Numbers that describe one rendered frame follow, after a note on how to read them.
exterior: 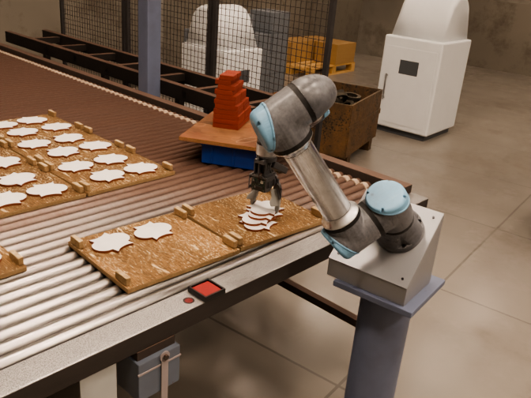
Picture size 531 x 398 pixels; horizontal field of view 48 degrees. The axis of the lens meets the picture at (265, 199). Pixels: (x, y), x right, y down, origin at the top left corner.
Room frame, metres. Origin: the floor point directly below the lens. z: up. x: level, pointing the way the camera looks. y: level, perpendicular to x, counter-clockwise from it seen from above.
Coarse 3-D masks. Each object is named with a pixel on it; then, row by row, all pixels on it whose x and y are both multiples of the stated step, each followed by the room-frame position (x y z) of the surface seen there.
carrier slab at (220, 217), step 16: (208, 208) 1.97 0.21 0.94; (224, 208) 1.98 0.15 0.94; (240, 208) 1.99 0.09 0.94; (288, 208) 2.03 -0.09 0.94; (304, 208) 2.04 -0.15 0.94; (208, 224) 1.83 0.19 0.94; (224, 224) 1.84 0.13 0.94; (240, 224) 1.86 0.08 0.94; (288, 224) 1.89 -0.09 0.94; (304, 224) 1.90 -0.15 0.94; (320, 224) 1.94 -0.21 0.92; (256, 240) 1.74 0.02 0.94; (272, 240) 1.78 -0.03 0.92
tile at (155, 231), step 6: (150, 222) 1.79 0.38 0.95; (138, 228) 1.74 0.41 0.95; (144, 228) 1.74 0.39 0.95; (150, 228) 1.75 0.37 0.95; (156, 228) 1.75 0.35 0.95; (162, 228) 1.75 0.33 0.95; (168, 228) 1.76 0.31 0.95; (138, 234) 1.70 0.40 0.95; (144, 234) 1.70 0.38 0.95; (150, 234) 1.71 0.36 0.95; (156, 234) 1.71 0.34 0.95; (162, 234) 1.71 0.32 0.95; (168, 234) 1.72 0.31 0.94; (156, 240) 1.68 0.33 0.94
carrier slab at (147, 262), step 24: (168, 216) 1.87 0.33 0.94; (144, 240) 1.68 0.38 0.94; (168, 240) 1.69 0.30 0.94; (192, 240) 1.70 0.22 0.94; (216, 240) 1.72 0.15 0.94; (96, 264) 1.50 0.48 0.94; (120, 264) 1.51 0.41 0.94; (144, 264) 1.53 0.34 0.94; (168, 264) 1.54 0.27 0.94; (192, 264) 1.55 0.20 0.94
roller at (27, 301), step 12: (348, 180) 2.45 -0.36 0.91; (360, 180) 2.46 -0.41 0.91; (300, 204) 2.15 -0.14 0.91; (84, 276) 1.45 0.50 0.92; (96, 276) 1.47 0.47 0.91; (48, 288) 1.38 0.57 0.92; (60, 288) 1.39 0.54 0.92; (72, 288) 1.40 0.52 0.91; (24, 300) 1.31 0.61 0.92; (36, 300) 1.33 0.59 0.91; (0, 312) 1.26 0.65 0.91; (12, 312) 1.28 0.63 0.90
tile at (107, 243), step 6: (108, 234) 1.68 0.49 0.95; (114, 234) 1.68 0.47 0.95; (120, 234) 1.69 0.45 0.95; (90, 240) 1.63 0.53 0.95; (96, 240) 1.63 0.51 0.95; (102, 240) 1.63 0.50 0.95; (108, 240) 1.64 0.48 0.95; (114, 240) 1.64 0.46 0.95; (120, 240) 1.64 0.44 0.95; (126, 240) 1.65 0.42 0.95; (96, 246) 1.59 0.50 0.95; (102, 246) 1.59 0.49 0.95; (108, 246) 1.60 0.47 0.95; (114, 246) 1.60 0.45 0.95; (120, 246) 1.60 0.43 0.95; (96, 252) 1.57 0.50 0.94; (102, 252) 1.57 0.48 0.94; (108, 252) 1.58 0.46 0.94
